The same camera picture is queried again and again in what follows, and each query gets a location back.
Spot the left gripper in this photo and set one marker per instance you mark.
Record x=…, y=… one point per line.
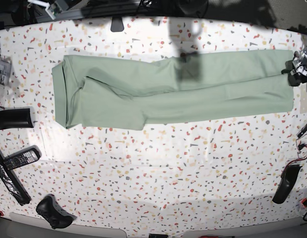
x=297, y=67

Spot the green T-shirt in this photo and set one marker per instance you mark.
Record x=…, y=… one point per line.
x=128, y=94

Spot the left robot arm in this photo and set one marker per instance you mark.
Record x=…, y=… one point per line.
x=304, y=40

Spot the terrazzo pattern table cloth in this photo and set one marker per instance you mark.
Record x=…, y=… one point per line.
x=167, y=179

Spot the black cylinder bottle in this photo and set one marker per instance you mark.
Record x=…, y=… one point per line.
x=16, y=117

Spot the black remote control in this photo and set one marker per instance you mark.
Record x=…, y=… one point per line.
x=22, y=158

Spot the black game controller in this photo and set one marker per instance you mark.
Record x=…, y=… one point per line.
x=48, y=211

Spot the clear plastic parts box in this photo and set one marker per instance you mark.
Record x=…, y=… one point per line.
x=5, y=69

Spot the long black bar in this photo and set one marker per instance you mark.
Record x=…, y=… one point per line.
x=13, y=184

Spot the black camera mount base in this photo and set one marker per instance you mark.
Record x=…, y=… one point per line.
x=117, y=24

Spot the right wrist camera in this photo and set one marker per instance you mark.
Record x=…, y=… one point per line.
x=53, y=9

